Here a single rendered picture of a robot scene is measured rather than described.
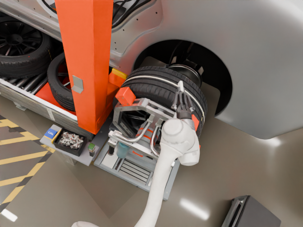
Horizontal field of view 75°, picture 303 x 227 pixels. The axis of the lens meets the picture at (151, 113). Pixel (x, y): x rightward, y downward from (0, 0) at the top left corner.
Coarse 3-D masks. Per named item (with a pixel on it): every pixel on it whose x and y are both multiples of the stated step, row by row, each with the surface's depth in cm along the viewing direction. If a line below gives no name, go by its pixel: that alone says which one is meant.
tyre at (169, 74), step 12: (132, 72) 139; (144, 72) 128; (156, 72) 124; (168, 72) 124; (132, 84) 123; (144, 84) 119; (156, 84) 118; (168, 84) 119; (192, 84) 126; (144, 96) 120; (156, 96) 116; (168, 96) 114; (204, 96) 132; (204, 108) 131; (204, 120) 137
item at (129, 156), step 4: (128, 156) 195; (132, 156) 198; (132, 160) 199; (136, 160) 195; (140, 160) 198; (140, 164) 199; (144, 164) 195; (148, 164) 198; (148, 168) 199; (152, 168) 195
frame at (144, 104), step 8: (120, 104) 127; (136, 104) 117; (144, 104) 114; (152, 104) 116; (120, 112) 133; (152, 112) 115; (160, 112) 114; (168, 112) 116; (120, 120) 147; (120, 128) 148; (128, 128) 153; (128, 136) 154; (160, 152) 153
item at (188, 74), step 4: (176, 64) 157; (180, 64) 156; (172, 68) 159; (176, 68) 157; (180, 68) 156; (184, 68) 154; (188, 68) 153; (192, 68) 155; (180, 72) 159; (184, 72) 157; (188, 72) 155; (192, 72) 154; (196, 72) 156; (188, 76) 159; (192, 76) 157; (196, 76) 156; (192, 80) 160; (196, 80) 159; (200, 80) 160; (196, 84) 162; (200, 84) 163
